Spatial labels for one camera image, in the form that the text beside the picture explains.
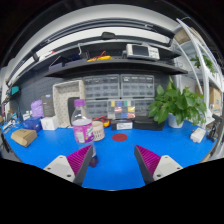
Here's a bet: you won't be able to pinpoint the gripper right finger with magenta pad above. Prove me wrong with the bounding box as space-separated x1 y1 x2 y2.
134 145 182 184

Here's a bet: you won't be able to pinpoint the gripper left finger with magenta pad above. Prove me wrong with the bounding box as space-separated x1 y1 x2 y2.
44 145 93 186

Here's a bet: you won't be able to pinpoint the beige woven cup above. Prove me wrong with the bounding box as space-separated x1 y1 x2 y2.
92 121 105 141

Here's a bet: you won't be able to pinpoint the red round coaster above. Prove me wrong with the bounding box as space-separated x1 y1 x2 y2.
112 134 128 142

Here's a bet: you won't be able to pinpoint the black flat case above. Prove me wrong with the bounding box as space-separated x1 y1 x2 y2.
133 116 165 131

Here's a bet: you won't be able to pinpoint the clear bottle with purple cap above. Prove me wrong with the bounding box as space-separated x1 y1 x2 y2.
71 99 98 167

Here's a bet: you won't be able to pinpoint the white plant pot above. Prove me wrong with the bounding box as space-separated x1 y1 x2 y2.
168 113 183 128

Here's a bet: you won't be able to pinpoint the white small box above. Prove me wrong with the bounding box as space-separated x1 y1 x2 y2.
41 116 59 131

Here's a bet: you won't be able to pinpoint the white power adapter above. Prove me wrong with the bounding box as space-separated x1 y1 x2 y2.
190 128 206 143

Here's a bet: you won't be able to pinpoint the black box with white label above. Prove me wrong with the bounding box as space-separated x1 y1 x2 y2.
111 120 133 130

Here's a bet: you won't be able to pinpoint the brown cardboard box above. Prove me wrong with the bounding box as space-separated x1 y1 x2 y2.
11 129 37 147

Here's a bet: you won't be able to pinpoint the blue box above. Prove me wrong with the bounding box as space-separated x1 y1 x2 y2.
22 117 42 132

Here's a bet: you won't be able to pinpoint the green potted plant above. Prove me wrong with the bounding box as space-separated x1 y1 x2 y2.
148 78 207 125

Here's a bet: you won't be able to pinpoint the clear compartment box with colours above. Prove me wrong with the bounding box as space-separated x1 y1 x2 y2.
107 100 135 120

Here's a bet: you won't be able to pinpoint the purple plastic bag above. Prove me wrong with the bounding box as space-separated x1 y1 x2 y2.
31 100 44 117

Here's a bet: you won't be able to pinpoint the grey upright box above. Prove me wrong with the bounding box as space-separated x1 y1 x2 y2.
41 94 55 117

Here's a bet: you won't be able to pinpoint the white perforated tray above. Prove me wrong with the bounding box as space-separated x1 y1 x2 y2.
53 80 85 128

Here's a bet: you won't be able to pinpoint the grey drawer cabinet right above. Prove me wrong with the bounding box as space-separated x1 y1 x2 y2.
121 74 155 98

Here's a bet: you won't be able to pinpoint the grey drawer cabinet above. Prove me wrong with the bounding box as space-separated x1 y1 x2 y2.
83 74 119 99
121 74 155 98

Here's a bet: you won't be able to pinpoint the grey drawer cabinet left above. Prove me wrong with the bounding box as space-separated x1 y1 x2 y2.
83 74 119 99

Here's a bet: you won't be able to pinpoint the cardboard box on rack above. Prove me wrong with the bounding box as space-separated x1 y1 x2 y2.
195 84 223 116

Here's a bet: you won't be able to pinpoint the white oscilloscope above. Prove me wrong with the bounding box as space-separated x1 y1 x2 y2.
126 44 160 61

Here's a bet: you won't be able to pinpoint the small hanging plant on rack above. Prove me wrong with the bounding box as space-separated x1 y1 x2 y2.
190 55 215 74

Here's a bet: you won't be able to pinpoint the white metal rack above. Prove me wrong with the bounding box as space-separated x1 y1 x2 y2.
173 19 224 128

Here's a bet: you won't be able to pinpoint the dark wall shelf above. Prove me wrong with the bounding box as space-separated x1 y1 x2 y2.
43 46 189 79

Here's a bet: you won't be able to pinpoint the yellow red cables on shelf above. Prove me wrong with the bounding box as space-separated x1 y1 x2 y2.
86 50 113 63

